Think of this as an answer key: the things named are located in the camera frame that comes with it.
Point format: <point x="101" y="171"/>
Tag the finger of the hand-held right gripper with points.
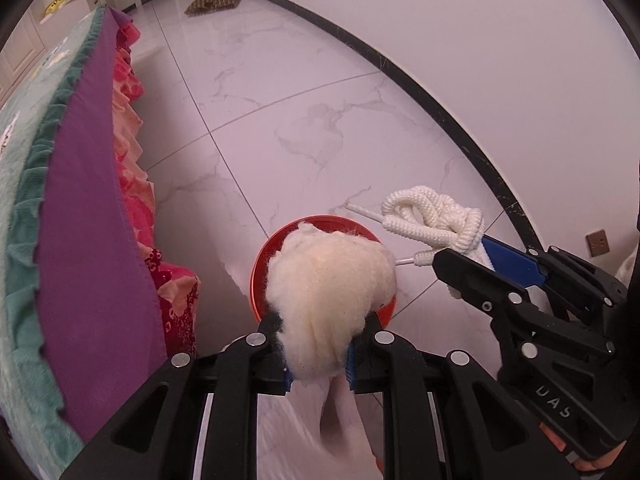
<point x="475" y="282"/>
<point x="515" y="265"/>

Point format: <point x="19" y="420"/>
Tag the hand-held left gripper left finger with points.
<point x="270" y="342"/>

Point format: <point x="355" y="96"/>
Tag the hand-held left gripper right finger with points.
<point x="357" y="367"/>

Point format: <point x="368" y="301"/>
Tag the red plastic bin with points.
<point x="259" y="275"/>

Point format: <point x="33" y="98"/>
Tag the white cotton wad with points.
<point x="325" y="290"/>

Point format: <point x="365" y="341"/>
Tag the person's right hand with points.
<point x="600" y="462"/>

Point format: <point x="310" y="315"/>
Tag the white plastic bag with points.
<point x="300" y="430"/>

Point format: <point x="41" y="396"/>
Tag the purple bed sheet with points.
<point x="100" y="270"/>

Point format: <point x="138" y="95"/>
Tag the red floral bed skirt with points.
<point x="137" y="195"/>

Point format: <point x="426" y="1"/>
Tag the brown patterned floor mat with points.
<point x="215" y="2"/>

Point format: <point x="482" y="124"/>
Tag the cream wardrobe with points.
<point x="30" y="35"/>

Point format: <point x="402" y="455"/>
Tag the brown wall socket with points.
<point x="597" y="243"/>

